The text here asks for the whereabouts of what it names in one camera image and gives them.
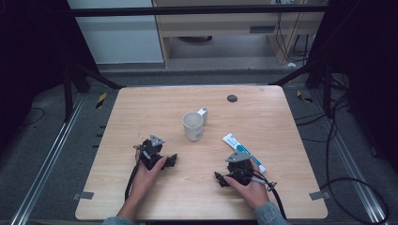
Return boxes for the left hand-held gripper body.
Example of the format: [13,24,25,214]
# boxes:
[133,134,167,172]

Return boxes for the light wooden desk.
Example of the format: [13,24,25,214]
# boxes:
[151,0,328,68]

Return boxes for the person's left hand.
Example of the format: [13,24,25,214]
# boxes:
[129,149,169,204]

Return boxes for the white cabinet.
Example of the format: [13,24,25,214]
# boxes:
[66,0,165,66]

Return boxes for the hand-held gripper cable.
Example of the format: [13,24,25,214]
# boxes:
[250,174,288,220]
[124,160,143,202]

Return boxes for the yellow and black floor tape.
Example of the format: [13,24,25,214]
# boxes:
[95,92,108,110]
[296,89,314,104]

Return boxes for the black horizontal metal bar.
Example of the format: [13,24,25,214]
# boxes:
[67,4,329,18]

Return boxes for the thin black floor cable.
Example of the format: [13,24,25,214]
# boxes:
[20,107,46,128]

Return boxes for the white and blue toothpaste tube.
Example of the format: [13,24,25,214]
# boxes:
[222,132,268,174]

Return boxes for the left hand-held gripper cable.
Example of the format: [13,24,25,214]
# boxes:
[124,160,143,202]

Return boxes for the aluminium floor rail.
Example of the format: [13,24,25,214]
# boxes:
[311,90,390,225]
[8,93,87,225]

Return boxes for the black curtain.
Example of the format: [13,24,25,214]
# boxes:
[0,0,101,158]
[308,0,398,176]

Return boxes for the black metal stand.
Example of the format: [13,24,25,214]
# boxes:
[268,59,334,119]
[61,62,126,124]

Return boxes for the right hand-held gripper cable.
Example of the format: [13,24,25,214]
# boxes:
[250,174,288,220]

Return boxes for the grey metal table bracket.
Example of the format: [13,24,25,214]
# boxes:
[72,190,95,202]
[308,190,332,202]

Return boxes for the black hanging cables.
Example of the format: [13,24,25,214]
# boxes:
[275,0,314,64]

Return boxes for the white cup with handle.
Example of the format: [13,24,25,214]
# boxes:
[181,106,209,143]

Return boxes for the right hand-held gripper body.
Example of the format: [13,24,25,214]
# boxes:
[224,151,255,188]

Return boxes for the person's right hand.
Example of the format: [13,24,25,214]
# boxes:
[223,159,271,211]

